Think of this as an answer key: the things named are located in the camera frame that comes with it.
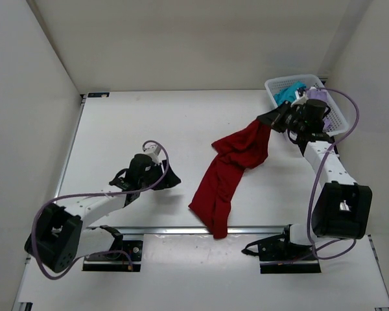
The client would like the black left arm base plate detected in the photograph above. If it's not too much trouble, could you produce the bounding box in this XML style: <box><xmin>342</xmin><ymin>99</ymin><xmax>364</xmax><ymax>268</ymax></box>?
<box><xmin>82</xmin><ymin>235</ymin><xmax>144</xmax><ymax>273</ymax></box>

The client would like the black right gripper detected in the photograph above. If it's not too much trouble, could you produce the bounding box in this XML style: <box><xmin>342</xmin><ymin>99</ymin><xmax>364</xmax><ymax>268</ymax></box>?
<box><xmin>256</xmin><ymin>102</ymin><xmax>306</xmax><ymax>135</ymax></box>

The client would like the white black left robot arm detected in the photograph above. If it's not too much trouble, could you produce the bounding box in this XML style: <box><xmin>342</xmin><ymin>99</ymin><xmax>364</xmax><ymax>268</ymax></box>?
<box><xmin>25</xmin><ymin>153</ymin><xmax>181</xmax><ymax>274</ymax></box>

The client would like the white plastic basket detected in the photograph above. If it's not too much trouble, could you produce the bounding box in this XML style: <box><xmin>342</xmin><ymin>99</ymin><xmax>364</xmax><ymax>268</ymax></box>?
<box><xmin>265</xmin><ymin>74</ymin><xmax>349</xmax><ymax>136</ymax></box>

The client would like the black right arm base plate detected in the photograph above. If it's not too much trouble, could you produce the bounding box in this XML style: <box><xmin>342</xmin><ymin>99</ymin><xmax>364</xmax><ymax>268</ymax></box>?
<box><xmin>241</xmin><ymin>233</ymin><xmax>321</xmax><ymax>274</ymax></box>

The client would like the teal t shirt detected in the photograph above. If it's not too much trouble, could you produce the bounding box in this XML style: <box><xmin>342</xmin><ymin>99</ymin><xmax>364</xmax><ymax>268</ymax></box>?
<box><xmin>274</xmin><ymin>81</ymin><xmax>307</xmax><ymax>106</ymax></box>

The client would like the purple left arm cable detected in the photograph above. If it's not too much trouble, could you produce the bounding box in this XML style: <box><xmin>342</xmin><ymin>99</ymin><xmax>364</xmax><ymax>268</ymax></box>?
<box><xmin>30</xmin><ymin>139</ymin><xmax>170</xmax><ymax>280</ymax></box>

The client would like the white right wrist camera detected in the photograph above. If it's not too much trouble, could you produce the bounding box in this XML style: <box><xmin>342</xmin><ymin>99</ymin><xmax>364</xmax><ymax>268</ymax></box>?
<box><xmin>292</xmin><ymin>87</ymin><xmax>318</xmax><ymax>106</ymax></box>

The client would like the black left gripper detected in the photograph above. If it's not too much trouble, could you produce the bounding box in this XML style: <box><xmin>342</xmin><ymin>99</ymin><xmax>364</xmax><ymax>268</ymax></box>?
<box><xmin>139</xmin><ymin>159</ymin><xmax>181</xmax><ymax>190</ymax></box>

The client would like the lilac t shirt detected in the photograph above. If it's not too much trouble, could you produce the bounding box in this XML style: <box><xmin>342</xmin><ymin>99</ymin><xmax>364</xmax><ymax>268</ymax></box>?
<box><xmin>306</xmin><ymin>87</ymin><xmax>331</xmax><ymax>132</ymax></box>

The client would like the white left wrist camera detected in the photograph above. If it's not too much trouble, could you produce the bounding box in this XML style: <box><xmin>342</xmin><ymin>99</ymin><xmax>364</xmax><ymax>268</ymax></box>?
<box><xmin>143</xmin><ymin>144</ymin><xmax>161</xmax><ymax>165</ymax></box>

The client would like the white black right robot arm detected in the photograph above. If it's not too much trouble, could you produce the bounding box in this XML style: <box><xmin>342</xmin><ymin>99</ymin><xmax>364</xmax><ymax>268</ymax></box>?
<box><xmin>242</xmin><ymin>98</ymin><xmax>373</xmax><ymax>264</ymax></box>

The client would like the blue label sticker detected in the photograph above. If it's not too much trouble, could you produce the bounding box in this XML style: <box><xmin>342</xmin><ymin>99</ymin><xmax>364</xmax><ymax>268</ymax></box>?
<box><xmin>87</xmin><ymin>92</ymin><xmax>110</xmax><ymax>98</ymax></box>

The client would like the red t shirt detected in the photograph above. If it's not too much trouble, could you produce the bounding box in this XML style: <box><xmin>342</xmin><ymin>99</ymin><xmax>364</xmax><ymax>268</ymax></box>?
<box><xmin>189</xmin><ymin>121</ymin><xmax>272</xmax><ymax>240</ymax></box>

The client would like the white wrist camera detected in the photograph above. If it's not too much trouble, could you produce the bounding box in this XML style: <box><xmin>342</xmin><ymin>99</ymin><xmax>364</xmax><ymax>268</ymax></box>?
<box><xmin>143</xmin><ymin>144</ymin><xmax>161</xmax><ymax>165</ymax></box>
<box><xmin>292</xmin><ymin>87</ymin><xmax>318</xmax><ymax>106</ymax></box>

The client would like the aluminium table rail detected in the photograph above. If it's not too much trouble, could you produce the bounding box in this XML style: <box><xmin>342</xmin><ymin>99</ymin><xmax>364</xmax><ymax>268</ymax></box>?
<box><xmin>84</xmin><ymin>225</ymin><xmax>289</xmax><ymax>236</ymax></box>

